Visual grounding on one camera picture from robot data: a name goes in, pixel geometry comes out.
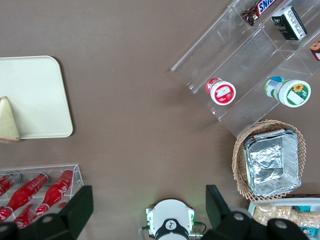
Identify clear acrylic tiered shelf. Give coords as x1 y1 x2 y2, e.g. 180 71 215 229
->
170 0 320 139

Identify aluminium foil container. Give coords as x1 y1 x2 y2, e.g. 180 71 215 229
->
242 128 302 197

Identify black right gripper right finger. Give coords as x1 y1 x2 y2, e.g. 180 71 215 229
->
199 184 253 240

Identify snickers chocolate bar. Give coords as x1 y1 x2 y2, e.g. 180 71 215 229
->
241 0 278 27

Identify triangular sandwich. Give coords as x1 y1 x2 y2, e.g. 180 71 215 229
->
0 96 20 143

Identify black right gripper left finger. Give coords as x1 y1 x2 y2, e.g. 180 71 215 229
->
34 185 94 240

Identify dark red snack packet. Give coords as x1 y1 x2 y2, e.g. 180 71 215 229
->
309 40 320 62

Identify clear acrylic bottle box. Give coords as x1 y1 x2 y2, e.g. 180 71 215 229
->
0 163 85 223

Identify puffed rice snack packet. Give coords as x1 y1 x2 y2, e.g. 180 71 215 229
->
292 210 320 228
253 204 294 226

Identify green yogurt cup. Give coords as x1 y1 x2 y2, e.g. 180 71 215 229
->
264 76 312 108

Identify white rectangular tray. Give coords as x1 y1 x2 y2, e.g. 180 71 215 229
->
0 55 74 141

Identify packaged rice cakes tray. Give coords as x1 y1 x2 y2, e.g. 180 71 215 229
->
247 197 320 240

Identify light wicker basket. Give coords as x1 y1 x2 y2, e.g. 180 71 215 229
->
232 119 307 202

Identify red yogurt cup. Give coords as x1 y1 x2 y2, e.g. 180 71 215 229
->
205 77 237 106

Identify red cola bottle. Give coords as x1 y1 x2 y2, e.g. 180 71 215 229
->
13 203 38 230
0 172 50 222
0 172 23 198
35 169 75 216

